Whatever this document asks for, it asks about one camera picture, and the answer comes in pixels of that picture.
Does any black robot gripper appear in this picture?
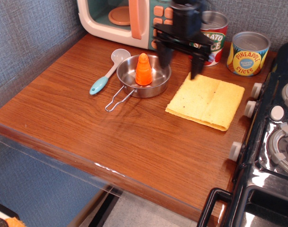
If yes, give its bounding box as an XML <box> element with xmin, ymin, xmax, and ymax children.
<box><xmin>154</xmin><ymin>0</ymin><xmax>213</xmax><ymax>80</ymax></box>

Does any yellow rag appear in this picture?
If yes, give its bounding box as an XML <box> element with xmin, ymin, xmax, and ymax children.
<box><xmin>165</xmin><ymin>73</ymin><xmax>245</xmax><ymax>131</ymax></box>

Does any orange toy carrot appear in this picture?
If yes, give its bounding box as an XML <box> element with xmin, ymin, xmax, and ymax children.
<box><xmin>135</xmin><ymin>53</ymin><xmax>153</xmax><ymax>86</ymax></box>

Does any tomato sauce can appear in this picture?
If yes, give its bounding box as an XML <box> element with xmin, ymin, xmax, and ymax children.
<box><xmin>201</xmin><ymin>11</ymin><xmax>229</xmax><ymax>66</ymax></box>

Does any small steel pan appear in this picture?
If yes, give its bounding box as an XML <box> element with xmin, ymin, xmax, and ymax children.
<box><xmin>105</xmin><ymin>53</ymin><xmax>171</xmax><ymax>112</ymax></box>

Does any toy microwave teal and white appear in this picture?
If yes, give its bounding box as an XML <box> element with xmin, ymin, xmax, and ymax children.
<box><xmin>77</xmin><ymin>0</ymin><xmax>173</xmax><ymax>50</ymax></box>

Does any white teal spoon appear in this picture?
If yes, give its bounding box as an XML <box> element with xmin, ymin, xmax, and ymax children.
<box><xmin>89</xmin><ymin>49</ymin><xmax>131</xmax><ymax>95</ymax></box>

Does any pineapple slices can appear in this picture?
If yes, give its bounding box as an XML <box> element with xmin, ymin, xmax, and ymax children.
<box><xmin>226</xmin><ymin>31</ymin><xmax>270</xmax><ymax>76</ymax></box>

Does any clear acrylic guard panel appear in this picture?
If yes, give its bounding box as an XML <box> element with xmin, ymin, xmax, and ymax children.
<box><xmin>0</xmin><ymin>135</ymin><xmax>197</xmax><ymax>227</ymax></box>

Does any black toy stove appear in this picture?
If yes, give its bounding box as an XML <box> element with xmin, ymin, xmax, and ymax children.
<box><xmin>198</xmin><ymin>43</ymin><xmax>288</xmax><ymax>227</ymax></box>

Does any orange plush object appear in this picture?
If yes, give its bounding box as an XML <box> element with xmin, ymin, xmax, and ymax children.
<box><xmin>0</xmin><ymin>218</ymin><xmax>26</xmax><ymax>227</ymax></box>

